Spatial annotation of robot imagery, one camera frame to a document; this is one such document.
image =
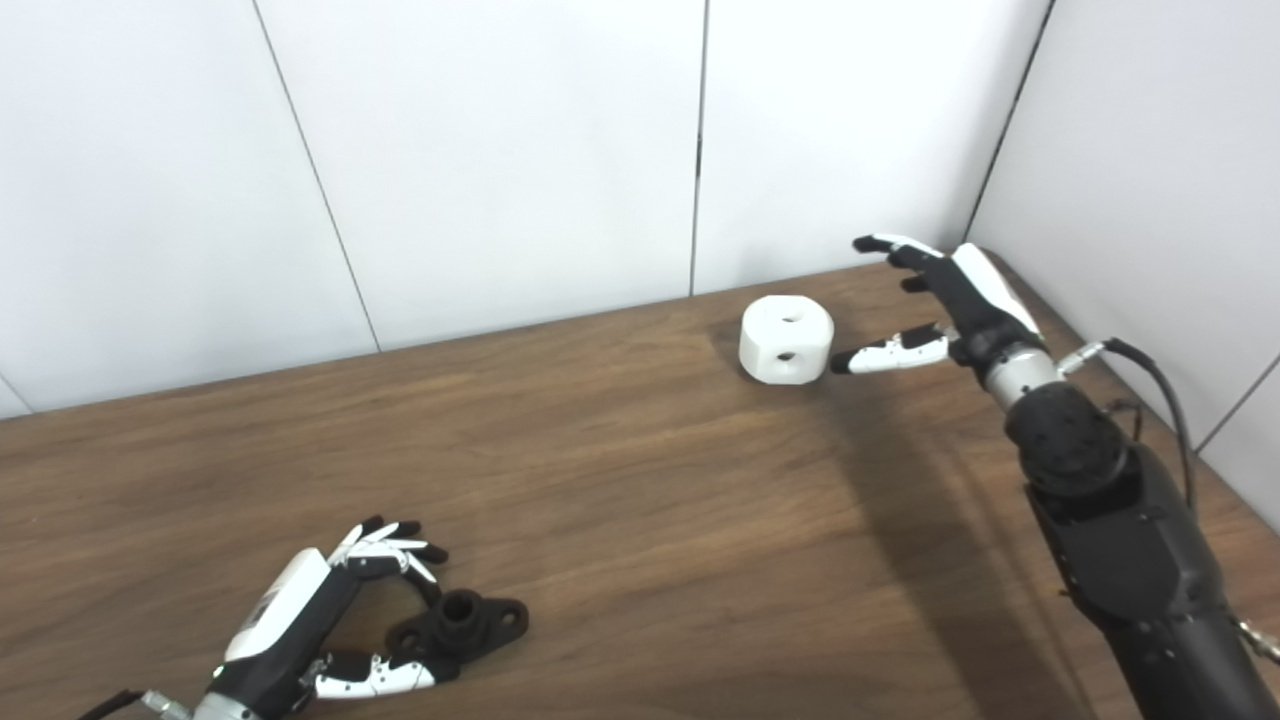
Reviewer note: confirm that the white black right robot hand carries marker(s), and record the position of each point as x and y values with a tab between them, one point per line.
975	300

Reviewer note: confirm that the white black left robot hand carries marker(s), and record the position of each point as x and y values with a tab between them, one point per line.
285	610

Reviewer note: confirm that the black plastic holder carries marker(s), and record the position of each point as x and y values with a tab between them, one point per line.
490	622

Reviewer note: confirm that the round white plastic piece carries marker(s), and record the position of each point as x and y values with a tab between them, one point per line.
765	350

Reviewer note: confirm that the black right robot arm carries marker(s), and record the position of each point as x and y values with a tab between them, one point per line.
1120	520

